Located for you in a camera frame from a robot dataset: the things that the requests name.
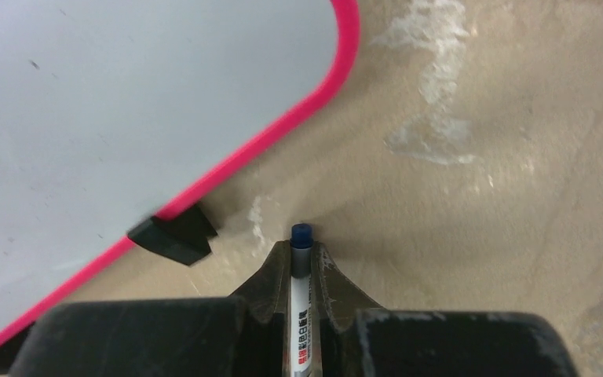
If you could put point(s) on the blue marker cap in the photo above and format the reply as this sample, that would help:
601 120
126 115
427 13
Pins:
301 236

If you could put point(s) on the red framed whiteboard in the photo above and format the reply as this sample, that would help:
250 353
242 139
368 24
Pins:
113 111

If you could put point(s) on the white whiteboard marker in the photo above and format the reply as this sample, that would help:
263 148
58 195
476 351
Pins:
300 313

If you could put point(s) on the black board foot clip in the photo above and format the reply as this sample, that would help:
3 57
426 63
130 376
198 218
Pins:
184 239

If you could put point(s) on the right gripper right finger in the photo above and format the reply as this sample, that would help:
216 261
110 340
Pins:
360 337

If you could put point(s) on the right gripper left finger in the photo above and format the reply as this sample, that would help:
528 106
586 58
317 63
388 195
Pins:
241 334

